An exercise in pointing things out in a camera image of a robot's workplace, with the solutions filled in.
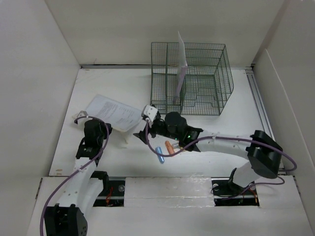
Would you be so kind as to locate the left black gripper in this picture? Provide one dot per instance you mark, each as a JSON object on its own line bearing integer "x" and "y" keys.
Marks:
{"x": 102, "y": 125}

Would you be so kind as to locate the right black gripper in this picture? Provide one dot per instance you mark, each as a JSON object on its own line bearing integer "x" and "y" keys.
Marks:
{"x": 142, "y": 135}

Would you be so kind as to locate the white notebook booklet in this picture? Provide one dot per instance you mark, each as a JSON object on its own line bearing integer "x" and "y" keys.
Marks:
{"x": 123, "y": 118}

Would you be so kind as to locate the clear zip pouch purple zipper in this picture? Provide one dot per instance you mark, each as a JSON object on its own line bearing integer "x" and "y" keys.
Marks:
{"x": 182, "y": 68}

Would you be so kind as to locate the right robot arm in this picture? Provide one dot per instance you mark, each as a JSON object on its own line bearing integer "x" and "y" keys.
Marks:
{"x": 261, "y": 152}

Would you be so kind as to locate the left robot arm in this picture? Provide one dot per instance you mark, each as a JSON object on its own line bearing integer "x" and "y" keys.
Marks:
{"x": 65, "y": 211}

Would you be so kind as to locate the blue marker pen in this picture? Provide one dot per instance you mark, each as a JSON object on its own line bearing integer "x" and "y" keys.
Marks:
{"x": 159, "y": 155}

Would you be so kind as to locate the orange marker pen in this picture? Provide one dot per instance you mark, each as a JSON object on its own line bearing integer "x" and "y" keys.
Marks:
{"x": 169, "y": 148}

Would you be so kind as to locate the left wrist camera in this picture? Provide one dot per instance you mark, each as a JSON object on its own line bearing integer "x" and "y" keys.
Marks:
{"x": 80, "y": 114}

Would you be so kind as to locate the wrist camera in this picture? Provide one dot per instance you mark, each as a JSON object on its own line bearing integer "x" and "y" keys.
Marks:
{"x": 80, "y": 114}
{"x": 149, "y": 113}

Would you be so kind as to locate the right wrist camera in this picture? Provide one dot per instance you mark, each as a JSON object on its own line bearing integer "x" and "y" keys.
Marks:
{"x": 149, "y": 113}

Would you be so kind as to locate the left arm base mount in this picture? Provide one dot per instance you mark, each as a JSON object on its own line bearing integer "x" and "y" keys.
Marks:
{"x": 113, "y": 193}

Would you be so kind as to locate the green wire mesh organizer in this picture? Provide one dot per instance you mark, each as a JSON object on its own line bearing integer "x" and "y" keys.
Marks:
{"x": 208, "y": 82}

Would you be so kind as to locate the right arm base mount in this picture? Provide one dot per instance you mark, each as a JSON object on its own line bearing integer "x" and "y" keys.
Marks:
{"x": 226, "y": 193}

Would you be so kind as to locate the aluminium rail right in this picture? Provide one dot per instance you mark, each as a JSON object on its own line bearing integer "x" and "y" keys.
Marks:
{"x": 259, "y": 102}

